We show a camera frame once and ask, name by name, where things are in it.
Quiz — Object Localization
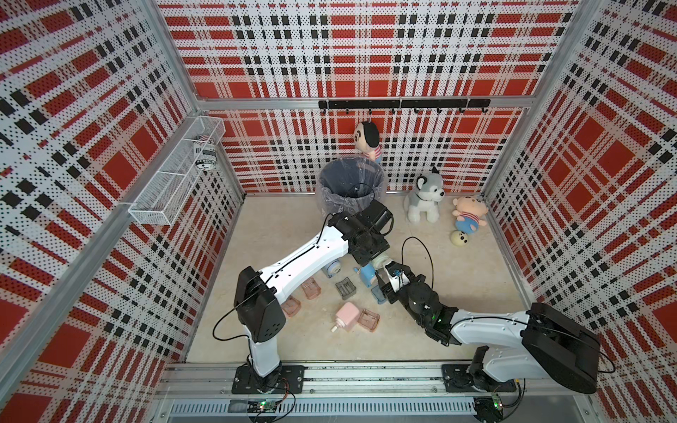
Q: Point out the bright blue pencil sharpener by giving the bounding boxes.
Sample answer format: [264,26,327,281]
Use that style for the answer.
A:
[358,264,377,288]

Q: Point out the blue sharpener shavings tray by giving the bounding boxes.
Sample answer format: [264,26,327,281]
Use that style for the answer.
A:
[371,286,387,305]

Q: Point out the light blue pencil sharpener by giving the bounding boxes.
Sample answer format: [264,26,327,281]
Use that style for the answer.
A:
[322,260,342,278]

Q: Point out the pink sharpener shavings tray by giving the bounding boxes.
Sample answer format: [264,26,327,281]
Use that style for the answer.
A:
[357,308,380,332]

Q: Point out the pink pencil sharpener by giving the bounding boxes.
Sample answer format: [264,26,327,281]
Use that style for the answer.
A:
[331,301,361,332]

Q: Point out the green pencil sharpener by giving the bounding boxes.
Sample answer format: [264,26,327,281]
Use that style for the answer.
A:
[371,253,393,271]

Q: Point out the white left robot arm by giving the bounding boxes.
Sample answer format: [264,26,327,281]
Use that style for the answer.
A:
[234,200,394,379]

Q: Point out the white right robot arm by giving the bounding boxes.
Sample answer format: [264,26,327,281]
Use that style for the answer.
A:
[377,271,601,394]

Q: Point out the dark grey trash bin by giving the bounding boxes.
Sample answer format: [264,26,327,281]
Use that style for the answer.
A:
[316,157,390,218]

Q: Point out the clear plastic bin liner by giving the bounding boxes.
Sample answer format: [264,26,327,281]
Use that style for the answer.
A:
[316,156,391,218]

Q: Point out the grey white husky plush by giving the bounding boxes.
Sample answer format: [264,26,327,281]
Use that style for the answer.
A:
[405,167,445,224]

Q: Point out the cream round face ball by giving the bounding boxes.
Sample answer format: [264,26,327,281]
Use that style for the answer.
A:
[450,230,468,247]

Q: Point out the hanging boy doll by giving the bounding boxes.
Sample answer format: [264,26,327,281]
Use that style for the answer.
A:
[353,121,382,164]

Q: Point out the pink pig plush blue shirt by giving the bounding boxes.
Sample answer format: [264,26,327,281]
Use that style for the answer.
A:
[452,197,488,234]

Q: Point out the small striped can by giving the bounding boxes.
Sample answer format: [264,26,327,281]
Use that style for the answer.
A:
[194,135,217,172]

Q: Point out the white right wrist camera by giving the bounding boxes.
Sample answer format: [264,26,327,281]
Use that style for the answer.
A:
[384,261,410,293]

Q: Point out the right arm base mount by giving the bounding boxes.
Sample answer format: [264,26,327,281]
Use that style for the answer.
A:
[442,364,518,393]

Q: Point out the black hook rail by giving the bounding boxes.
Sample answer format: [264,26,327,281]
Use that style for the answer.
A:
[317,99,491,111]

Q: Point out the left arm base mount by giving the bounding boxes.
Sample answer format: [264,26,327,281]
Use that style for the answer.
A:
[231,364,306,395]

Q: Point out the white wire mesh shelf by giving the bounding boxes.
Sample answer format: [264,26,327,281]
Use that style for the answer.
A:
[130,116,225,226]

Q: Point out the aluminium front rail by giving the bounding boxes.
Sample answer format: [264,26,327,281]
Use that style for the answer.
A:
[151,361,596,422]

